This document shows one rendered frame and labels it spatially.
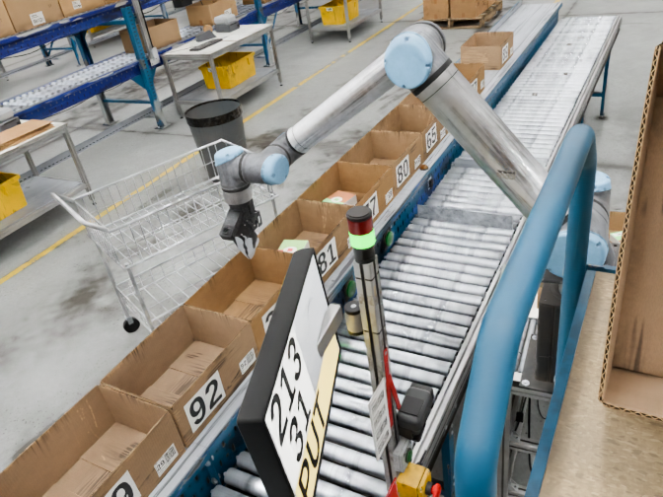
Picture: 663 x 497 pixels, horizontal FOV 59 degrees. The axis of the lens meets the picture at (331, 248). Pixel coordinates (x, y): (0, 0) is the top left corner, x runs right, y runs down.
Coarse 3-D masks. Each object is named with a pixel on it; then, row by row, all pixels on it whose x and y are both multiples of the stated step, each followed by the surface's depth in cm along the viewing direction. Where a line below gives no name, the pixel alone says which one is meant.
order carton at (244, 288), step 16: (240, 256) 228; (256, 256) 231; (272, 256) 227; (288, 256) 223; (224, 272) 221; (240, 272) 230; (256, 272) 237; (272, 272) 232; (208, 288) 214; (224, 288) 222; (240, 288) 231; (256, 288) 233; (272, 288) 232; (192, 304) 208; (208, 304) 215; (224, 304) 224; (240, 304) 227; (256, 304) 224; (272, 304) 200; (256, 320) 193; (256, 336) 194
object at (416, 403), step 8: (416, 384) 152; (408, 392) 149; (416, 392) 149; (424, 392) 148; (432, 392) 150; (408, 400) 147; (416, 400) 147; (424, 400) 147; (432, 400) 151; (400, 408) 146; (408, 408) 145; (416, 408) 145; (424, 408) 146; (400, 416) 145; (408, 416) 144; (416, 416) 143; (424, 416) 146; (400, 424) 146; (408, 424) 144; (416, 424) 143; (424, 424) 151; (416, 432) 148; (416, 440) 149
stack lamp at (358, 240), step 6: (348, 222) 114; (354, 222) 113; (360, 222) 113; (366, 222) 113; (372, 222) 115; (348, 228) 116; (354, 228) 114; (360, 228) 114; (366, 228) 114; (372, 228) 115; (354, 234) 115; (360, 234) 114; (366, 234) 115; (372, 234) 116; (354, 240) 116; (360, 240) 115; (366, 240) 115; (372, 240) 116; (354, 246) 117; (360, 246) 116; (366, 246) 116
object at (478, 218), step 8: (424, 208) 287; (432, 208) 285; (440, 208) 283; (448, 208) 281; (424, 216) 289; (432, 216) 287; (440, 216) 285; (448, 216) 283; (456, 216) 281; (464, 216) 279; (472, 216) 277; (480, 216) 274; (488, 216) 272; (496, 216) 270; (504, 216) 269; (512, 216) 267; (472, 224) 279; (480, 224) 277; (488, 224) 275; (496, 224) 273; (504, 224) 271; (512, 224) 269
